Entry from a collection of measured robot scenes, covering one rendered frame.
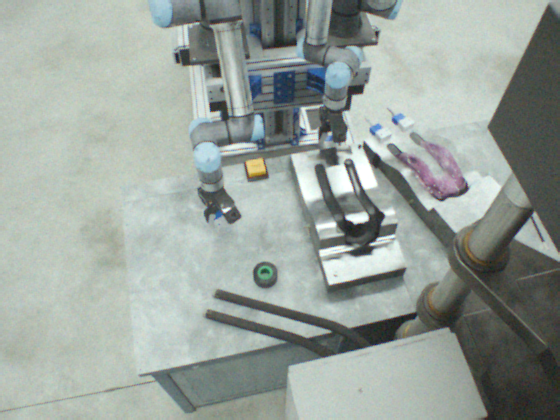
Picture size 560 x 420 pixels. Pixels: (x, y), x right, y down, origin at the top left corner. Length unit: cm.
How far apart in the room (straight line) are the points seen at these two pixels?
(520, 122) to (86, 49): 343
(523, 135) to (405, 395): 45
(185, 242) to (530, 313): 117
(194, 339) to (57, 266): 135
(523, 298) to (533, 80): 42
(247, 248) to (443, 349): 95
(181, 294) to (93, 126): 183
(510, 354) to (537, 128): 63
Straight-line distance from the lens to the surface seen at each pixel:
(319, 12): 168
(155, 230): 179
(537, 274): 96
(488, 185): 185
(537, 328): 92
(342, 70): 166
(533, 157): 65
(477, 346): 114
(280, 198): 181
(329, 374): 87
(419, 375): 89
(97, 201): 293
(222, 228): 170
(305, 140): 272
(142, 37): 382
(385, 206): 167
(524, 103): 65
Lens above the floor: 231
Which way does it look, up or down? 58 degrees down
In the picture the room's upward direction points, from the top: straight up
